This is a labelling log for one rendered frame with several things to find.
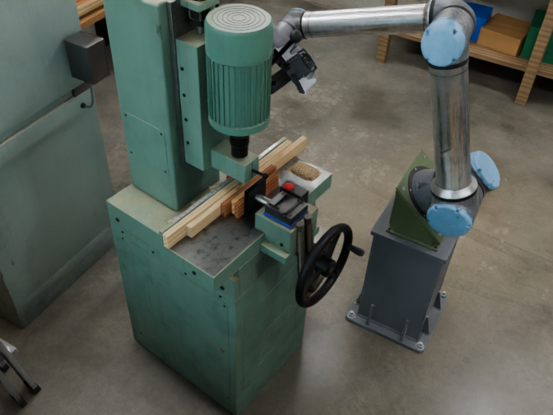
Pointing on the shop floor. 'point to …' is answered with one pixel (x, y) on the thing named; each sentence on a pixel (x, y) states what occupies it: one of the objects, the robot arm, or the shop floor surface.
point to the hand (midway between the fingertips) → (287, 72)
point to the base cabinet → (211, 322)
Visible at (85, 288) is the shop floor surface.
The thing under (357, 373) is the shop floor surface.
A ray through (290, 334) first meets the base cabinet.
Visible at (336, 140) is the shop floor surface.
